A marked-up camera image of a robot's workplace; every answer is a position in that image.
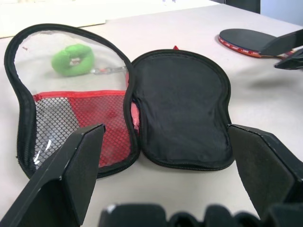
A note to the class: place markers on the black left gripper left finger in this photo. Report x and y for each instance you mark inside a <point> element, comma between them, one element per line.
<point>59,179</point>

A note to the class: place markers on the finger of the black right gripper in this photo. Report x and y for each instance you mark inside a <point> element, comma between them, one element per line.
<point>284,43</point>
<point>293,62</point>

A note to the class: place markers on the black red paddle case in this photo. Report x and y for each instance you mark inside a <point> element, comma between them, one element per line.
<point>180,106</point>

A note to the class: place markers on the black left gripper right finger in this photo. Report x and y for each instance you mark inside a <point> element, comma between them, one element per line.
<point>265,170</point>

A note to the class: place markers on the black rubber table tennis paddle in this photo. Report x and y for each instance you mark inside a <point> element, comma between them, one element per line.
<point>241,39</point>

